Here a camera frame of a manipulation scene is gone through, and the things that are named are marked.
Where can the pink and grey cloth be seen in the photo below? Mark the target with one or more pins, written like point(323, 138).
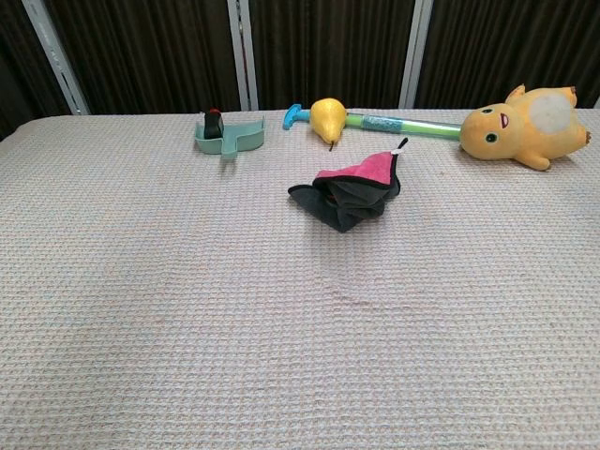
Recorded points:
point(356, 197)

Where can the teal plastic dustpan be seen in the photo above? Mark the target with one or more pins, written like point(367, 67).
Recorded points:
point(248, 138)

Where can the yellow pear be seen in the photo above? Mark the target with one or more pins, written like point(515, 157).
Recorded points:
point(328, 119)

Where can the black toy with red cap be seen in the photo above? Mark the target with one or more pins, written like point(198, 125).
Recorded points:
point(214, 126)

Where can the green and blue toy pump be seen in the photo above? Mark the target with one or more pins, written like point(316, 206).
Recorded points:
point(384, 124)

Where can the beige woven tablecloth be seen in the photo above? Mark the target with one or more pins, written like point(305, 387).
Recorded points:
point(187, 304)

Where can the dark brown curtain panel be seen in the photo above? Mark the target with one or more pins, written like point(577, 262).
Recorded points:
point(492, 47)
point(19, 70)
point(150, 56)
point(328, 47)

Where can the yellow plush toy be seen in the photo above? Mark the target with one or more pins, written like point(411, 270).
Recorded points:
point(515, 131)

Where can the white metal frame post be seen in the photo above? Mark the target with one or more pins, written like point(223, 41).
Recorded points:
point(415, 56)
point(244, 61)
point(56, 61)

